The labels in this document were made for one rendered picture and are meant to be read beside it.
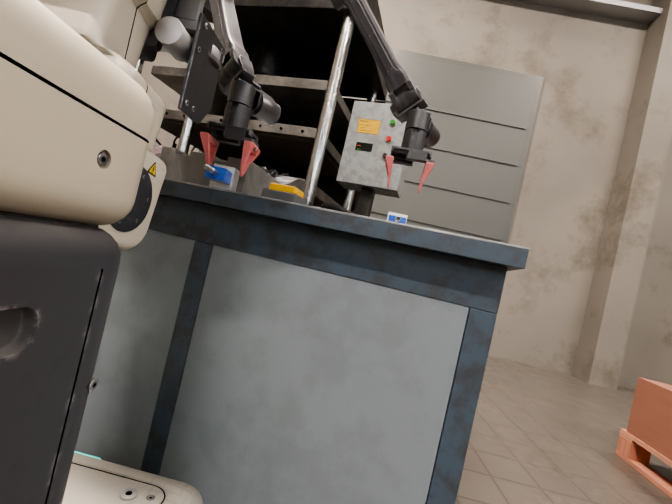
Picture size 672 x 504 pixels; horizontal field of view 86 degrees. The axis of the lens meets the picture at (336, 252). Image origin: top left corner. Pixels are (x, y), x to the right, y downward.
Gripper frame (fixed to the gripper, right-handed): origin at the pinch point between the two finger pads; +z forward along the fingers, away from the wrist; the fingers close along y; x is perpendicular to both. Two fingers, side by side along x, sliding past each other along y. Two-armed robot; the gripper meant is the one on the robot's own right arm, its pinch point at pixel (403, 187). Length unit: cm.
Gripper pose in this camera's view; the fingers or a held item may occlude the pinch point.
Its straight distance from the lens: 95.8
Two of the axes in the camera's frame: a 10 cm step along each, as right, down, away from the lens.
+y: -9.7, -2.1, 1.3
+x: -1.2, -0.5, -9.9
